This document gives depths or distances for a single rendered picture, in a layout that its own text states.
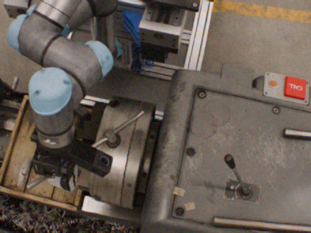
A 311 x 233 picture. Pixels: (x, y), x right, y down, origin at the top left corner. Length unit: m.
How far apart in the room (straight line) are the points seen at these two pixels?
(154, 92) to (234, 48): 0.69
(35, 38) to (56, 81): 0.14
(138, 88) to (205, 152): 1.26
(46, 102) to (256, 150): 0.59
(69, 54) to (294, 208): 0.66
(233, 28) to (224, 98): 1.68
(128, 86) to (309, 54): 1.23
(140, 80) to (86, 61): 1.53
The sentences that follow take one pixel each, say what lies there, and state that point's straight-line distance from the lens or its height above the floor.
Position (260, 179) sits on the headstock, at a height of 1.25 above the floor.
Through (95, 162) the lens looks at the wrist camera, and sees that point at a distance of 0.87.
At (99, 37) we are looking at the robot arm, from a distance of 1.32.
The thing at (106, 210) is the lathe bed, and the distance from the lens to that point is 1.43.
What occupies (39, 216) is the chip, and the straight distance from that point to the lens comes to 1.76.
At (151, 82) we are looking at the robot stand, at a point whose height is 0.21.
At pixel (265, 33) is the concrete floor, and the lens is 2.83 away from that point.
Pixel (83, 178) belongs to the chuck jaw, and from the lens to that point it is 1.20.
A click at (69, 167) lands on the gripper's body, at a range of 0.88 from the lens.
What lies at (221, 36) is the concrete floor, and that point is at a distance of 2.74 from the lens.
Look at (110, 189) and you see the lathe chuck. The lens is 1.13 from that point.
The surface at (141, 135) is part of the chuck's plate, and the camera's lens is 1.09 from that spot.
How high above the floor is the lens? 2.27
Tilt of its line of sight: 68 degrees down
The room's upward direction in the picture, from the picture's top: 2 degrees clockwise
